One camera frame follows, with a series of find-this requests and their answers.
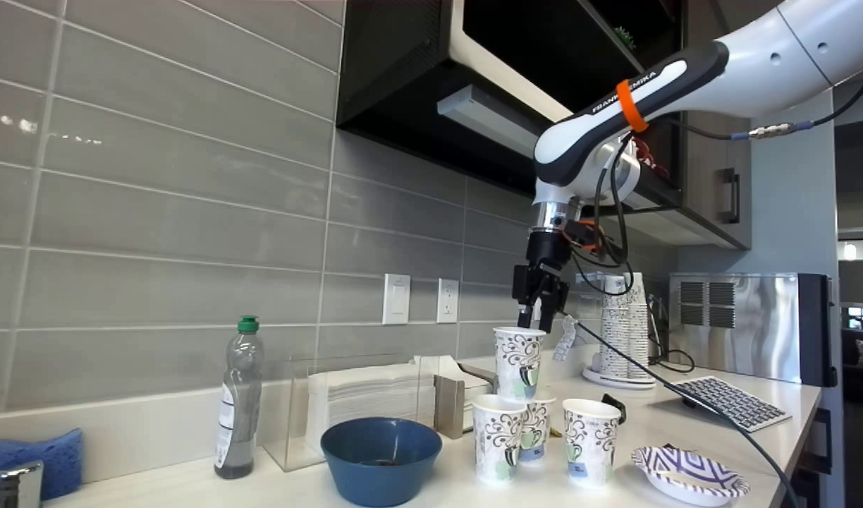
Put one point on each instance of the blue patterned paper plate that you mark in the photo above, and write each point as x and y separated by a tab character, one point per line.
688	469

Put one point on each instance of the clear dish soap bottle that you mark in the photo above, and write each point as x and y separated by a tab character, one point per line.
236	396

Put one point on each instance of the tall paper cup stack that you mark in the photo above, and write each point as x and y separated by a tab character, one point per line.
635	318
616	328

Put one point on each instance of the white plate under stacks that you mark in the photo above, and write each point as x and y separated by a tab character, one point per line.
630	382

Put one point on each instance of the black binder clip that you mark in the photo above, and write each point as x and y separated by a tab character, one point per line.
620	406

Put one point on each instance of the dark blue bowl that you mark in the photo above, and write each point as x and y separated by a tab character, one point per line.
379	474

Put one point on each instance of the patterned paper cup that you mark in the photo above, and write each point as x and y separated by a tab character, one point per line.
538	427
589	440
518	361
493	440

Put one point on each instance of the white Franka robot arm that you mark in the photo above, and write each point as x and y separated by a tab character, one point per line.
731	73

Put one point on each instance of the stainless steel appliance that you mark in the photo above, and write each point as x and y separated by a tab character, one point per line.
771	324

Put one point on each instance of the dark upper cabinet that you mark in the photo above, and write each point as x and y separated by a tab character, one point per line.
392	64

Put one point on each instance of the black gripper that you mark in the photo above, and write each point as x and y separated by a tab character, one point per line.
547	258

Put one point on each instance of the black orange wrist camera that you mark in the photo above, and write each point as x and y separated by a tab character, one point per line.
588	241

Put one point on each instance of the slim grey keyboard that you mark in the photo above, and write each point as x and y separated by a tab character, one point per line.
731	400

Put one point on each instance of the white wall outlet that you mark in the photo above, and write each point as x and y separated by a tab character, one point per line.
445	300
394	297

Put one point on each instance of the under-cabinet light bar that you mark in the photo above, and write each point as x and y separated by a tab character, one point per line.
492	115

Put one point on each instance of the clear acrylic holder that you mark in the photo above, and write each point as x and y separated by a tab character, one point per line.
291	424

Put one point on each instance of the blue sponge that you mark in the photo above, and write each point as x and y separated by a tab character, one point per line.
46	461

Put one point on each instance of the small chrome sink fixture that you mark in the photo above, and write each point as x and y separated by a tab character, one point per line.
12	486

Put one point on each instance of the white napkin stack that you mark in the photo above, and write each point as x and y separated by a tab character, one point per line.
441	364

